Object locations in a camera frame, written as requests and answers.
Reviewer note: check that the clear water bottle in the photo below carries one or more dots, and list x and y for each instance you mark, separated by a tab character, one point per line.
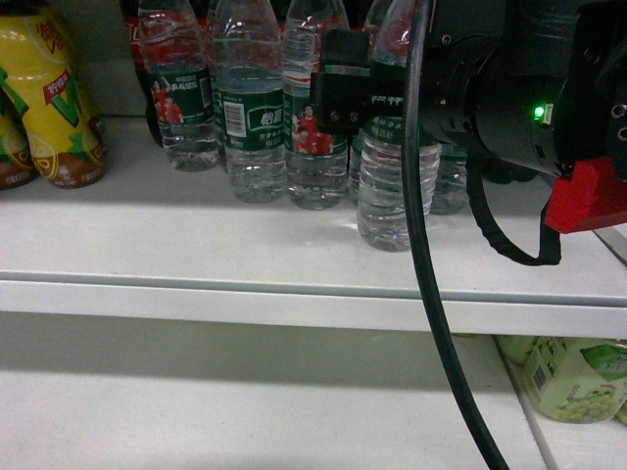
382	218

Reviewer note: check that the green grape drink bottle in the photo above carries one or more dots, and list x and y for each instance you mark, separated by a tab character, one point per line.
572	380

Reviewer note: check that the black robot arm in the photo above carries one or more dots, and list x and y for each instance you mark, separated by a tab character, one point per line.
541	84

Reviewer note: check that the water bottle behind front one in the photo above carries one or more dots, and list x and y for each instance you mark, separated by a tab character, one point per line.
450	192

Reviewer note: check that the cola bottle behind water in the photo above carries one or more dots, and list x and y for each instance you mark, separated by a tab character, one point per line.
129	12

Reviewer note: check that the white lower shelf board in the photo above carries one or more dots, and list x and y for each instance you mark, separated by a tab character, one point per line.
86	392

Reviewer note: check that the yellow lemon tea bottle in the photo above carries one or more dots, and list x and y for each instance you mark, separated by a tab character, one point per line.
41	76

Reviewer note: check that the white shelf board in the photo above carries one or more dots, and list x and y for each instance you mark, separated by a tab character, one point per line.
149	241
86	392

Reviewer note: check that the white upper shelf board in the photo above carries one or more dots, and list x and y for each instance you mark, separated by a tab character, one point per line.
149	241

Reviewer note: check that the left edge lemon tea bottle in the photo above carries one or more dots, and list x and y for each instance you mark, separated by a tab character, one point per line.
17	167

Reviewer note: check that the far left water bottle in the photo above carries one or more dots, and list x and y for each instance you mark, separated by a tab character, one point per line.
173	50

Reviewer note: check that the water bottle with athletes label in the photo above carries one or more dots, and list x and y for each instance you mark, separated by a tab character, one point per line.
316	161

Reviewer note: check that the water bottle with barcode label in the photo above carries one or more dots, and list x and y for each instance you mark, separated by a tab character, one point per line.
248	71

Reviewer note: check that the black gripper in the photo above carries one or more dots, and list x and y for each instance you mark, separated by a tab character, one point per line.
461	38

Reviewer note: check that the red printed mount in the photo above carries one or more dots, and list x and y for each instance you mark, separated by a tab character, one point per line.
592	198

